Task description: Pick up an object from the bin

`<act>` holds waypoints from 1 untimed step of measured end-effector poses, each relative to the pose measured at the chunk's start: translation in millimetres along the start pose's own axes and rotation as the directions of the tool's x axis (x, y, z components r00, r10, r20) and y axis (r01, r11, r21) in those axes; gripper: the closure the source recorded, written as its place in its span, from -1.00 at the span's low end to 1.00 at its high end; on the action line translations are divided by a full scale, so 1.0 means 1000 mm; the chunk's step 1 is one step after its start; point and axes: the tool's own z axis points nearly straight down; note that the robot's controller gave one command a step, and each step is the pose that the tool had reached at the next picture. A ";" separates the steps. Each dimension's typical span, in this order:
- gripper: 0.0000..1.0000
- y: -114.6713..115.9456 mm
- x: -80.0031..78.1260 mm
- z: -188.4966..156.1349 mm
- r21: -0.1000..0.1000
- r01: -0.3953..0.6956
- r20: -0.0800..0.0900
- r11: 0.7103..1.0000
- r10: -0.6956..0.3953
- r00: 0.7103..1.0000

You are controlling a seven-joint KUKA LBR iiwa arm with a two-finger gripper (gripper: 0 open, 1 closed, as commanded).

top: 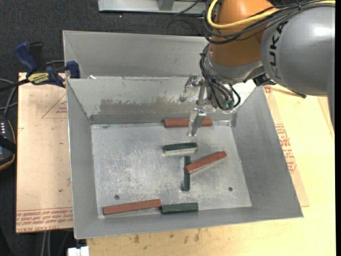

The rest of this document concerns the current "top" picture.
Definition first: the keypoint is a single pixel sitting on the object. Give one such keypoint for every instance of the grey metal bin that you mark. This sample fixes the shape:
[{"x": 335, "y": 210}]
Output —
[{"x": 128, "y": 153}]

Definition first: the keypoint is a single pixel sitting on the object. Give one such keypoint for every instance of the brown cardboard board red print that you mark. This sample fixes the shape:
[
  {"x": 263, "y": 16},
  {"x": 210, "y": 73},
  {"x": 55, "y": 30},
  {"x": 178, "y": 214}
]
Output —
[{"x": 42, "y": 148}]

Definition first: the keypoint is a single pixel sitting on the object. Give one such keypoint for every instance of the red-brown flat block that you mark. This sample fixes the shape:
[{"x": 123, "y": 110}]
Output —
[
  {"x": 205, "y": 162},
  {"x": 175, "y": 123},
  {"x": 131, "y": 207}
]

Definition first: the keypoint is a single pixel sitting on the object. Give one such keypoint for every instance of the dark green flat block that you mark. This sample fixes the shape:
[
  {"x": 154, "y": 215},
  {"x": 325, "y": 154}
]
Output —
[
  {"x": 186, "y": 181},
  {"x": 179, "y": 147},
  {"x": 179, "y": 207}
]

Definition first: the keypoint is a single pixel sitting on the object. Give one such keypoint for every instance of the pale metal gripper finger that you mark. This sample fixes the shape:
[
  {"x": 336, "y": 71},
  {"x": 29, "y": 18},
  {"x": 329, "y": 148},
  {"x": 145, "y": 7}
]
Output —
[
  {"x": 187, "y": 89},
  {"x": 194, "y": 124}
]

